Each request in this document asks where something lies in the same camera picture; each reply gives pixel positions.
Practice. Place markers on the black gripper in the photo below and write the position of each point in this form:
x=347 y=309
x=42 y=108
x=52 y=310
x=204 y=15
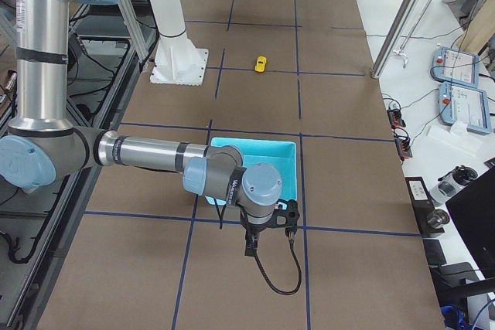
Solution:
x=255 y=229

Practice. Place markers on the yellow beetle toy car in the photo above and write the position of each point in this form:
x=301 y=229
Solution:
x=260 y=64

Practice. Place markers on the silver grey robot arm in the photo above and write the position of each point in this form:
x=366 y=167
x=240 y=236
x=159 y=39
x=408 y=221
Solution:
x=42 y=145

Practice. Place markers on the lower orange black connector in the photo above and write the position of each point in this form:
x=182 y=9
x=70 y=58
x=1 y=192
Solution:
x=403 y=147

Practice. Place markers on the orange black connector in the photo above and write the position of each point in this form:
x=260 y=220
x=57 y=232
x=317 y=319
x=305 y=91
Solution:
x=403 y=147
x=395 y=118

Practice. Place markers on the black box with label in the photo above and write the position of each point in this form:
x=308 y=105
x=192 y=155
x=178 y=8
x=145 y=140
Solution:
x=422 y=206

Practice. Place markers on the upper orange black connector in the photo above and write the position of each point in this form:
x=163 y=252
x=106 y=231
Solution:
x=395 y=118

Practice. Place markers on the black laptop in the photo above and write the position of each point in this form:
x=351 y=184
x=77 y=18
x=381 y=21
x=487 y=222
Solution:
x=472 y=212

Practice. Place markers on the white foam block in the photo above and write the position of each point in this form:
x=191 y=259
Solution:
x=457 y=137

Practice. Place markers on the lower blue teach pendant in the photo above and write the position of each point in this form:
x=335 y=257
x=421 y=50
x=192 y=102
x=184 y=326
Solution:
x=469 y=105

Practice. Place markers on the blue teach pendant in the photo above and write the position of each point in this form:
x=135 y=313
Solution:
x=455 y=66
x=469 y=105

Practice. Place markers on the upper blue teach pendant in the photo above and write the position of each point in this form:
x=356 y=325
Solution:
x=455 y=66

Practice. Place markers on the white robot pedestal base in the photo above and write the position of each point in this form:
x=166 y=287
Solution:
x=177 y=60

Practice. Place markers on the aluminium frame post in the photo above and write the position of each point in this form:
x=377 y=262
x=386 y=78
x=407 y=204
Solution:
x=404 y=12

